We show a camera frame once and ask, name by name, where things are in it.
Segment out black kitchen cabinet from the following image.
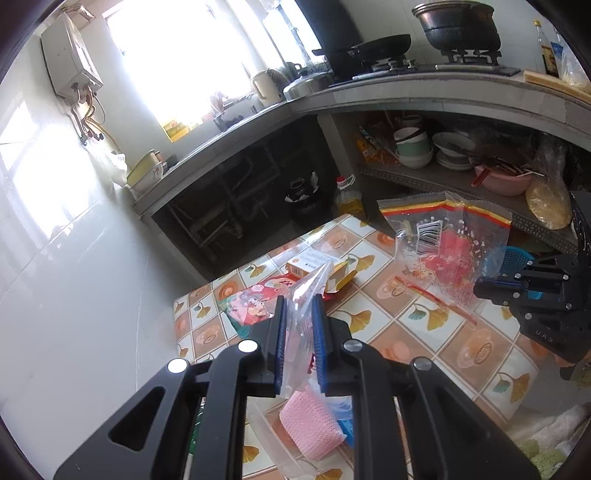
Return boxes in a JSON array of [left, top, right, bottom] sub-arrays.
[[294, 0, 363, 52]]

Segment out red snack bag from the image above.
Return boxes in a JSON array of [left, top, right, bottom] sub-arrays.
[[218, 274, 302, 334]]

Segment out tile patterned table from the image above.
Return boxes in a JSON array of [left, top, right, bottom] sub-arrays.
[[172, 214, 544, 480]]

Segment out pink sponge cloth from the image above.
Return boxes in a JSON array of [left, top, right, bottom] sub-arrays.
[[279, 389, 348, 461]]

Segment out orange snack packets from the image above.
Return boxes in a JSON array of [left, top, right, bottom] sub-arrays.
[[357, 126, 400, 165]]

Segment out black wok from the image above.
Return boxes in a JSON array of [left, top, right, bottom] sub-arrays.
[[313, 34, 413, 71]]

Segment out yellow cardboard box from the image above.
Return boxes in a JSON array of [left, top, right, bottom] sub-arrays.
[[285, 250, 362, 302]]

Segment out gas stove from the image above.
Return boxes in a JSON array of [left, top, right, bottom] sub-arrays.
[[329, 52, 523, 87]]

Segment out white floral enamel basin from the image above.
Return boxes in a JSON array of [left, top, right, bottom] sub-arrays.
[[130, 161, 168, 193]]

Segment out grey concrete kitchen counter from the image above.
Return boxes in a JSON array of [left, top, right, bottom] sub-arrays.
[[131, 64, 591, 219]]

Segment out blue plastic bag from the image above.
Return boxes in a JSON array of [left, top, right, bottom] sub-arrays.
[[331, 401, 357, 448]]

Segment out cream kettle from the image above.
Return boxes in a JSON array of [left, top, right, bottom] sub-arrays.
[[249, 69, 283, 103]]

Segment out clear plastic container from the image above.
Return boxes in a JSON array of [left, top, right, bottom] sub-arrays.
[[246, 396, 325, 480]]

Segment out steel pot lid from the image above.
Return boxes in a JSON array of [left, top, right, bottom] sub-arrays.
[[282, 73, 331, 101]]

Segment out white water heater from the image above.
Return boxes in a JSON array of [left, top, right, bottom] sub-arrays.
[[40, 8, 105, 99]]

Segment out yellow box on windowsill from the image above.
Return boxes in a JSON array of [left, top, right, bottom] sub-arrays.
[[163, 119, 190, 142]]

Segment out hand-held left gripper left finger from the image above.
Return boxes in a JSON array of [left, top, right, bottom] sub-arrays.
[[53, 295, 289, 480]]

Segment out water heater pipes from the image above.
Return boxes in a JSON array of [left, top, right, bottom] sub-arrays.
[[68, 89, 122, 154]]

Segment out cooking oil bottle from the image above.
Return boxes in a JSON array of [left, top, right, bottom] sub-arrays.
[[333, 175, 366, 219]]

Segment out pink plastic basin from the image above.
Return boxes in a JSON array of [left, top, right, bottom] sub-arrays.
[[473, 163, 534, 198]]

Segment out hanging white plastic bag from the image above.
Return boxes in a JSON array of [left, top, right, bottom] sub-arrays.
[[108, 150, 129, 188]]

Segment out perforated metal shelf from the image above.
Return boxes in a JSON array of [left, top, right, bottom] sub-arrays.
[[357, 163, 581, 253]]

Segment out stack of bowls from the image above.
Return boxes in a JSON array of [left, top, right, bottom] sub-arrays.
[[394, 126, 435, 168]]

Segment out grey drain pipes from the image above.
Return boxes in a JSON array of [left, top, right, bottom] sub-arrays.
[[168, 142, 283, 251]]

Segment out bag of yellow food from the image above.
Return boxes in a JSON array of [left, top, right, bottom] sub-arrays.
[[526, 177, 574, 230]]

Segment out stack of white plates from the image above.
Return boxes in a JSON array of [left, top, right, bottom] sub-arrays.
[[431, 131, 477, 172]]

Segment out dark sauce bottle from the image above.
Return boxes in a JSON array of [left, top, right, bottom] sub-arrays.
[[533, 19, 561, 78]]

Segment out cream enamel basin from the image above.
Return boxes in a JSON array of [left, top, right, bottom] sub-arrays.
[[126, 150, 162, 184]]

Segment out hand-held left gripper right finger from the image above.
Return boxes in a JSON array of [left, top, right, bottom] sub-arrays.
[[310, 295, 541, 480]]

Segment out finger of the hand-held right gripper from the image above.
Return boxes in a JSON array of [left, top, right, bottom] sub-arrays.
[[475, 291, 574, 325], [475, 255, 581, 293]]

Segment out clear plastic zip bag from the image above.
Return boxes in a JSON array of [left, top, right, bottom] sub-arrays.
[[276, 260, 357, 417]]

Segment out green plastic item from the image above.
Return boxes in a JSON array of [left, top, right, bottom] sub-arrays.
[[188, 396, 205, 468]]

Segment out blue plastic wastebasket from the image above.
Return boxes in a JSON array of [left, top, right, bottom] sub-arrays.
[[498, 246, 546, 302]]

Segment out clear zip bag red print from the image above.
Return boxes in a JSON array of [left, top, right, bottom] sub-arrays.
[[378, 191, 514, 325]]

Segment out wooden cutting board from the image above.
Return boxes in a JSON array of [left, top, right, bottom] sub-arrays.
[[523, 69, 591, 101]]

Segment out person's right hand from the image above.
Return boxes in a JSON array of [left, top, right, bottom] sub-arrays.
[[558, 356, 589, 380]]

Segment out black cauldron pot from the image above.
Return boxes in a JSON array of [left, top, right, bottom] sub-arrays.
[[411, 0, 502, 52]]

